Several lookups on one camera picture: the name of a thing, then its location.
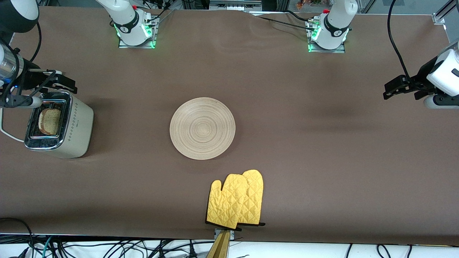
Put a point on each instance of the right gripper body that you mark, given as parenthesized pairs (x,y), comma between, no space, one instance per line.
(29,79)

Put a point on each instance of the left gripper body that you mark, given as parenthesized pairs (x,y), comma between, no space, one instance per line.
(425,73)

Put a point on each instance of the brown crusted bread slice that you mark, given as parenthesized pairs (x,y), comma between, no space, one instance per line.
(51,122)

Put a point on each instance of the round light wooden plate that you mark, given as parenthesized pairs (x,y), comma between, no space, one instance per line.
(202,128)

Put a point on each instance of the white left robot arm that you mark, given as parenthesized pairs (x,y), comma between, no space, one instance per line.
(333,21)

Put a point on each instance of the cream and chrome toaster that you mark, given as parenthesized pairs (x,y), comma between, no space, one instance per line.
(77,125)

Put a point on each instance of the brown table cover cloth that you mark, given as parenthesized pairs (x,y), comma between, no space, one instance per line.
(322,143)

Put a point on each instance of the yellow quilted oven mitt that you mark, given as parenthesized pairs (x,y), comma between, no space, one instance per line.
(254,197)
(226,204)

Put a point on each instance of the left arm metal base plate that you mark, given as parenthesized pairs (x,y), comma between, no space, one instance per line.
(326,51)

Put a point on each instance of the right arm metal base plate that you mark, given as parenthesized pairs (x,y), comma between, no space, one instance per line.
(136,46)

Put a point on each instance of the small metal post bracket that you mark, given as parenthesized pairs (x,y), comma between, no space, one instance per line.
(232,234)

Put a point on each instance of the wooden camera post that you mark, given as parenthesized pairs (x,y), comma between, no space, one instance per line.
(219,249)

